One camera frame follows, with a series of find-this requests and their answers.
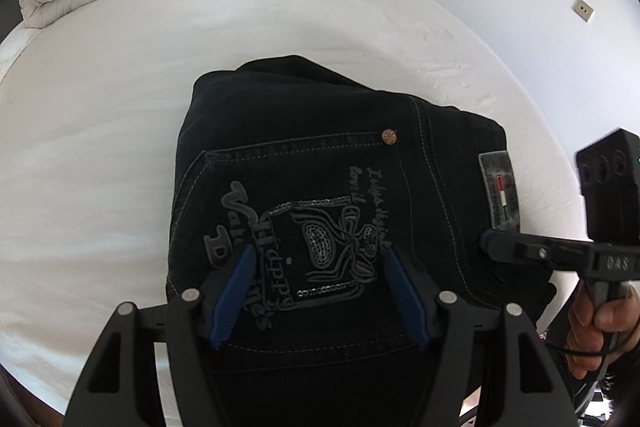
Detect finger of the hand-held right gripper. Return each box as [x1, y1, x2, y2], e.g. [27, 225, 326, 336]
[478, 229, 594, 269]

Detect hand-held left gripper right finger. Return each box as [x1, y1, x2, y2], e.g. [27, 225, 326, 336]
[384, 249, 581, 427]

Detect white bed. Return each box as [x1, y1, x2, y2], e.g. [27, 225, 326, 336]
[0, 0, 583, 427]

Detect black denim pants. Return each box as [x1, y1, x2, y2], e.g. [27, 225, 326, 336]
[165, 55, 557, 427]

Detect person's right hand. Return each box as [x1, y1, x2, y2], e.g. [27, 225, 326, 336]
[567, 279, 640, 381]

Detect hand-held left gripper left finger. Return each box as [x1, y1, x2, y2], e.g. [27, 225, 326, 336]
[62, 244, 258, 427]

